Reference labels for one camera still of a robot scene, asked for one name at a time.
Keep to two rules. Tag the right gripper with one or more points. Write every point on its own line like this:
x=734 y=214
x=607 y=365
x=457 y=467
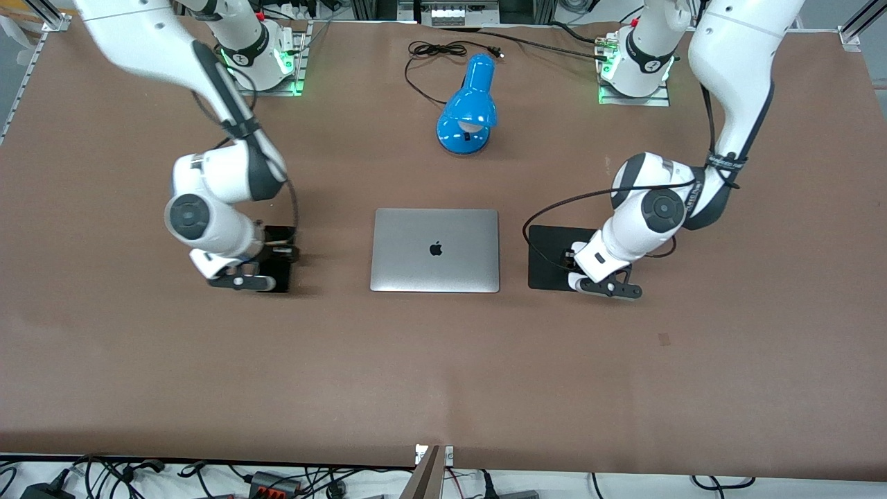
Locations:
x=280 y=251

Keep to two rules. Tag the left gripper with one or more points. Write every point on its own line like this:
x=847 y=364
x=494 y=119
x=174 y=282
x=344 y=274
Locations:
x=577 y=250

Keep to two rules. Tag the black smartphone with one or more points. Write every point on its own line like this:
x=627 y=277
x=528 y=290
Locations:
x=276 y=277

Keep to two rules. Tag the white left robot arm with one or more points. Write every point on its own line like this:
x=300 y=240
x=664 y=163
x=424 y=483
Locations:
x=727 y=55

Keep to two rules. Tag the black mouse pad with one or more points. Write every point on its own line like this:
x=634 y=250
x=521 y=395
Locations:
x=547 y=274

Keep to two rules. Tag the silver closed laptop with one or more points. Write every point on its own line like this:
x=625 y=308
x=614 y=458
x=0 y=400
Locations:
x=434 y=249

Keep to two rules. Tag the blue desk lamp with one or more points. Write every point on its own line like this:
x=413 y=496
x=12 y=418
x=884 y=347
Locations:
x=470 y=104

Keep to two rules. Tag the black power strip orange switches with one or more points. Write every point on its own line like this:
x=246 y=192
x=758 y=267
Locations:
x=276 y=485

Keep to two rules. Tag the black floor plug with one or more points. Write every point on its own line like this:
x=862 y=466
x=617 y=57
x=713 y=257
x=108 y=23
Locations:
x=487 y=485

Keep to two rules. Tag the grey box with white sockets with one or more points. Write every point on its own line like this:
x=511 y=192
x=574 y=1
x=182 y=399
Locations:
x=463 y=14

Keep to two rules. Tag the black power adapter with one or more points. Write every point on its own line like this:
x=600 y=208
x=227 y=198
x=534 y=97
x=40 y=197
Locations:
x=47 y=491

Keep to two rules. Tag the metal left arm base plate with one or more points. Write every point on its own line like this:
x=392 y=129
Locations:
x=651 y=100

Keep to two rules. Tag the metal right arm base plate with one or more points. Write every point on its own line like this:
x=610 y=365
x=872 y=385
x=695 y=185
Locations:
x=294 y=76

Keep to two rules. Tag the white post bracket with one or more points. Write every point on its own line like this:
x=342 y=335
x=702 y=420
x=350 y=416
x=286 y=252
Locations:
x=449 y=454

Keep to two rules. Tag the brown camera stand post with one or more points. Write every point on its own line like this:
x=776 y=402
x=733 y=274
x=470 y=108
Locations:
x=428 y=478

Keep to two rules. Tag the white perforated table rail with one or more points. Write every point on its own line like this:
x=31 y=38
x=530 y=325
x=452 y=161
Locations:
x=24 y=76

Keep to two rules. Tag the aluminium frame profile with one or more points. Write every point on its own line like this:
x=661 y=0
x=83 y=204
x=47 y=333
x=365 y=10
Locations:
x=48 y=14
x=859 y=28

